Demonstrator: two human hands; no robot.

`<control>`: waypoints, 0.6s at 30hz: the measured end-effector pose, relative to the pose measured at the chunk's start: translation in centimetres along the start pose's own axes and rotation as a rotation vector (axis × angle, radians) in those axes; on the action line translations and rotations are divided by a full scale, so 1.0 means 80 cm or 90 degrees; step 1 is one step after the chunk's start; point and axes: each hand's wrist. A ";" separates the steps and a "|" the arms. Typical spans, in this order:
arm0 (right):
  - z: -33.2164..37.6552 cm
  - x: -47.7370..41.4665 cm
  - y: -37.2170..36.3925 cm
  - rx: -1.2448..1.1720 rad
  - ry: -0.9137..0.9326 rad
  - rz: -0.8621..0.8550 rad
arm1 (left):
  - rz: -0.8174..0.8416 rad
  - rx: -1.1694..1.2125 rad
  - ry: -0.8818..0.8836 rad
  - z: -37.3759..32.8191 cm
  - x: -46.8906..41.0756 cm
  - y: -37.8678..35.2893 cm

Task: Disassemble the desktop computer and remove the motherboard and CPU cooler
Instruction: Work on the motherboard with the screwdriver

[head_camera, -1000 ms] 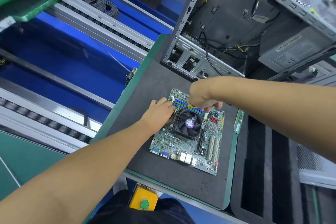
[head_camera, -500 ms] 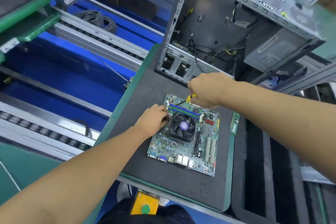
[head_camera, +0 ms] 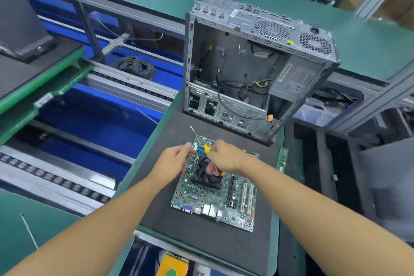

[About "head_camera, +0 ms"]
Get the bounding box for green memory module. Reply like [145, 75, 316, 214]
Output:
[278, 147, 290, 171]

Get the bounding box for black cable coil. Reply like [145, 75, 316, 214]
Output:
[109, 56, 158, 81]

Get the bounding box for thick aluminium frame post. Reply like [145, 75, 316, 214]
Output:
[326, 59, 414, 134]

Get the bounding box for person's left hand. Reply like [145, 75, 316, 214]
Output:
[147, 142, 194, 189]

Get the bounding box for green motherboard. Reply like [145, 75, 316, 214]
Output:
[169, 133, 261, 232]

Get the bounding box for yellow black handled screwdriver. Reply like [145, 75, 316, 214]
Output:
[189, 125, 214, 155]

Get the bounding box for silver computer case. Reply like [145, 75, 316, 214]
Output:
[0, 0, 57, 63]

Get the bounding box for person's left forearm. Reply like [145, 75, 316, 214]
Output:
[6, 176, 170, 276]

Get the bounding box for clear plastic bag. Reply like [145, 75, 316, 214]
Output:
[292, 94, 347, 128]

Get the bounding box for dark grey computer case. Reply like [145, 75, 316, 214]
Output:
[182, 0, 342, 146]

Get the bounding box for silver power supply unit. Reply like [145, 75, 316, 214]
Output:
[268, 59, 324, 100]

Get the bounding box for black CPU fan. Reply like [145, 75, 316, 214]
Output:
[194, 156, 225, 191]

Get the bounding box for black divided foam tray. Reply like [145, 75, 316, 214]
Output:
[277, 120, 414, 276]

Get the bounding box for yellow box green button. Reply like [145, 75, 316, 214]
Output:
[155, 253, 190, 276]

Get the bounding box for aluminium conveyor frame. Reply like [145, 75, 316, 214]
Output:
[0, 0, 188, 216]

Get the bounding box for orange-handled long tool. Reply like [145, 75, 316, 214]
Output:
[19, 213, 40, 251]

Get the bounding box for grey case side panel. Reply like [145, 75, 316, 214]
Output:
[359, 137, 414, 244]

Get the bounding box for person's right hand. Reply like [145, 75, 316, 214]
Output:
[204, 138, 250, 175]

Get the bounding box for person's right forearm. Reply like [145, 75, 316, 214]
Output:
[236, 155, 414, 276]

